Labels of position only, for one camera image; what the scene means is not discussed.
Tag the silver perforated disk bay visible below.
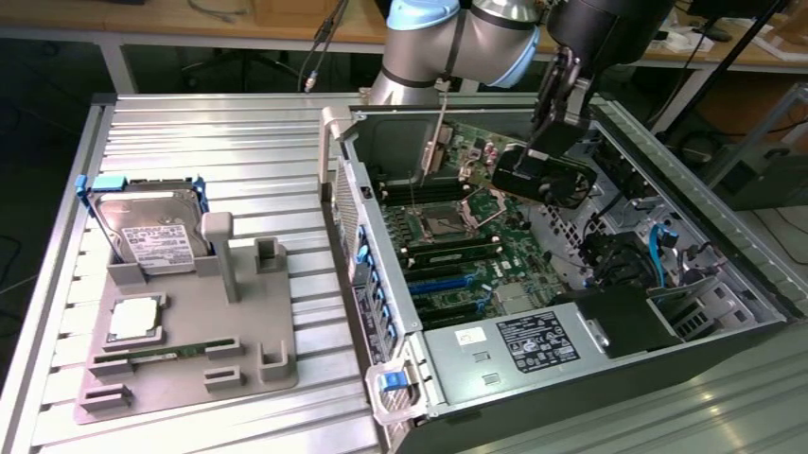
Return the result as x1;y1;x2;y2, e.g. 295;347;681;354
532;148;632;247

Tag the silver CPU chip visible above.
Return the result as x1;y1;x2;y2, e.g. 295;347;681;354
105;300;158;344

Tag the blue expansion slot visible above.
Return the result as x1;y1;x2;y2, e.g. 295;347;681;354
405;276;472;295

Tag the silver chipset heatsink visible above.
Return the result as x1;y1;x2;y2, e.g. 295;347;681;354
494;285;532;314

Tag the brown cardboard box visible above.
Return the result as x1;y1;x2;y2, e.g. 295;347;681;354
250;0;345;27

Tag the grey slotted disk bay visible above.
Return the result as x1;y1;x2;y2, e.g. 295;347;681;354
646;278;746;341

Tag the black plastic shroud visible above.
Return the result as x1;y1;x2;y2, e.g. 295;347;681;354
547;288;683;359

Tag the Nvidia graphics card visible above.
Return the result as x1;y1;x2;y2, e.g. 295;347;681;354
417;79;599;213

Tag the hard disk in blue caddy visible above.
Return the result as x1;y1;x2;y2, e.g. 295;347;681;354
73;174;209;278

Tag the black monitor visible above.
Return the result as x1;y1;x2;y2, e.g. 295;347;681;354
683;0;790;18

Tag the blue data wire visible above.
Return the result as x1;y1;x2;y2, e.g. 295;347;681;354
646;220;681;289

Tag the black RAM stick with label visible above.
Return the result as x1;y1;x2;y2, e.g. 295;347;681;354
404;242;500;267

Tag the CPU socket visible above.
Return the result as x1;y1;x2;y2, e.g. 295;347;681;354
419;202;467;240

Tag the thin hanging cable with plug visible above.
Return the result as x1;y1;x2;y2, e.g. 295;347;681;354
300;0;351;94

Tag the green RAM stick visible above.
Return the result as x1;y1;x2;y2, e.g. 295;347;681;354
128;347;209;365

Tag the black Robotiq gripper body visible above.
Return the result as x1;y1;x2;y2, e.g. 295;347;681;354
543;0;677;81

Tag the black open PC case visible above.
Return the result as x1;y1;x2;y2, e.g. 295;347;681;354
317;101;791;454

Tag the white and orange desk object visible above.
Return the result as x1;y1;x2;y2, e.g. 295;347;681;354
655;26;714;53

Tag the grey power supply unit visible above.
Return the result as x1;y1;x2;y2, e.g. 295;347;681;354
420;302;611;411

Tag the black wire bundle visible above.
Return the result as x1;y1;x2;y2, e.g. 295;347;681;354
576;231;655;289

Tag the metal socket cover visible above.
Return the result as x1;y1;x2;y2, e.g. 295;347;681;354
456;186;510;226

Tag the black expansion slot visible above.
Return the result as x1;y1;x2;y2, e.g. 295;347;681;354
416;301;483;328

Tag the grey plastic parts rack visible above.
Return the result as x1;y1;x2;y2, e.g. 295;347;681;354
73;211;301;429

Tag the green motherboard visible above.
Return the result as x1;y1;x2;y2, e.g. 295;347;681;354
376;179;560;332

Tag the black stand pole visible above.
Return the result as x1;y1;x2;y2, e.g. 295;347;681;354
642;0;790;133

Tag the black equipment box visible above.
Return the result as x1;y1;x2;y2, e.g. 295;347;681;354
715;146;808;212

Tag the black office chair base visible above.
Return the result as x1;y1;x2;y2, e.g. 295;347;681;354
181;46;311;94

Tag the wooden desk with white frame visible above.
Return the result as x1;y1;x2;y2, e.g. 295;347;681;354
0;0;808;133

